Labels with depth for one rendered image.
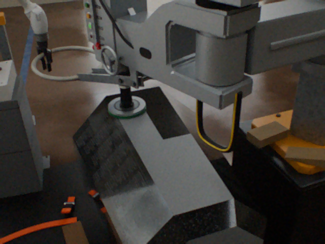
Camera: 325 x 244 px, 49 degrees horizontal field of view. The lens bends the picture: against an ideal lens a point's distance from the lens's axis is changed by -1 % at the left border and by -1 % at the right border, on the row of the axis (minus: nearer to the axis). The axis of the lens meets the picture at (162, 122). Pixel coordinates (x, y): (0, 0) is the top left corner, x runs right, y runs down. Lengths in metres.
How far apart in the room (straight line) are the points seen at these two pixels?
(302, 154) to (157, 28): 0.93
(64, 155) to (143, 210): 1.80
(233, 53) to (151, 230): 0.75
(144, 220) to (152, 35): 0.76
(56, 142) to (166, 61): 2.11
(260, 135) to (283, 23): 0.67
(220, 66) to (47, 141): 2.41
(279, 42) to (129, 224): 0.95
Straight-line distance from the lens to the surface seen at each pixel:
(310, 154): 1.88
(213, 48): 1.32
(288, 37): 1.51
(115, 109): 2.05
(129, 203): 1.64
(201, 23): 1.31
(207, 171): 1.62
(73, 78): 2.34
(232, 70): 1.36
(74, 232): 2.40
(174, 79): 1.50
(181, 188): 1.53
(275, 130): 1.97
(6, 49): 3.50
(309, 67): 1.80
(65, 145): 3.38
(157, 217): 1.48
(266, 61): 1.47
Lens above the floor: 1.89
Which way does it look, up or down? 32 degrees down
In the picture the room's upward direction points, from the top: 2 degrees counter-clockwise
